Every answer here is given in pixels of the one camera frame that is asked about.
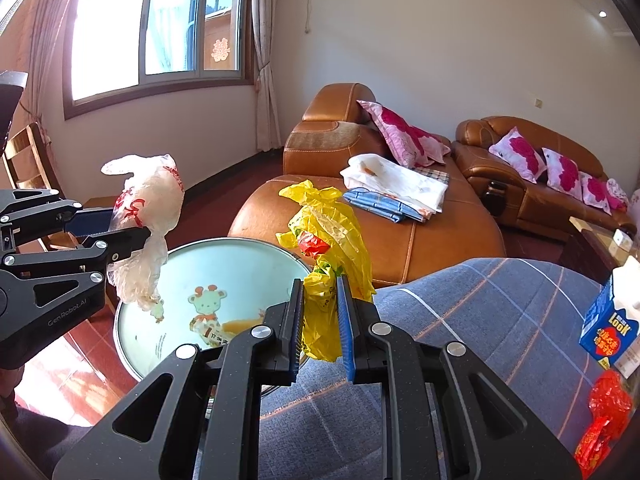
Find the tissue box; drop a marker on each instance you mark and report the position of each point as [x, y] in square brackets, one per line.
[624, 239]

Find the white red-printed plastic bag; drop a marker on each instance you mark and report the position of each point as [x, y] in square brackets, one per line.
[150, 195]

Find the blue and white carton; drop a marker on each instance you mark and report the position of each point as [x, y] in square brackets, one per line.
[607, 330]

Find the wooden framed window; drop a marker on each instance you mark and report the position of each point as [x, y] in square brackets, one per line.
[115, 35]

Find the blue striped folded cloth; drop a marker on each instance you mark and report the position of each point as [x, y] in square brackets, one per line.
[380, 205]

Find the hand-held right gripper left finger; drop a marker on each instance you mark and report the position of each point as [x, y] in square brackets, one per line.
[296, 325]

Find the pale blue cartoon bin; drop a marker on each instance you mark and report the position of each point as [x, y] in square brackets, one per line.
[225, 270]

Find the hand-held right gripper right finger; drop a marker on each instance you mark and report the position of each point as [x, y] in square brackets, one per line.
[345, 330]

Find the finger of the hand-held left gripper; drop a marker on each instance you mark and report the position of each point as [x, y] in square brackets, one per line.
[120, 242]
[90, 222]

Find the red plastic bag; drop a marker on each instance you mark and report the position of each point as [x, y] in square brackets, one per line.
[607, 395]

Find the white folded cloth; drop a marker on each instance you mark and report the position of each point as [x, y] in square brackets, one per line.
[395, 177]

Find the black device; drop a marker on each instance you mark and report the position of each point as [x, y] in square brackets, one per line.
[10, 100]

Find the paper window decoration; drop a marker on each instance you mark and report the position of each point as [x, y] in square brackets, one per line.
[218, 50]

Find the yellow plastic bag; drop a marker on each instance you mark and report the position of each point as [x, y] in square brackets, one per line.
[330, 225]

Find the long brown leather sofa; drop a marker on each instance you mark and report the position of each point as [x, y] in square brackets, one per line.
[480, 160]

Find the pink red-flowered pillow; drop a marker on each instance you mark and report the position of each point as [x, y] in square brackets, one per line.
[562, 170]
[595, 192]
[517, 155]
[400, 130]

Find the brown leather chaise sofa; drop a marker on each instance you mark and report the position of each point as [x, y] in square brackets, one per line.
[280, 210]

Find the beige curtain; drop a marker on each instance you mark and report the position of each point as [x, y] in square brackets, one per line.
[45, 35]
[265, 60]

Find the dark wooden coffee table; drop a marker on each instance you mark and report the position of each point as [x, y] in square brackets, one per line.
[585, 245]

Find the wooden chair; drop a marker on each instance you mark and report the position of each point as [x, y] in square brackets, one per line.
[30, 155]

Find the pink floral folded blanket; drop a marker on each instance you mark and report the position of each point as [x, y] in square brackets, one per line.
[617, 195]

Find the plaid folded cloth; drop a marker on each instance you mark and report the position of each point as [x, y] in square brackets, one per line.
[435, 175]

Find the white orange wrapper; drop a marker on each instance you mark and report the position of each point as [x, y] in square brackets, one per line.
[220, 332]

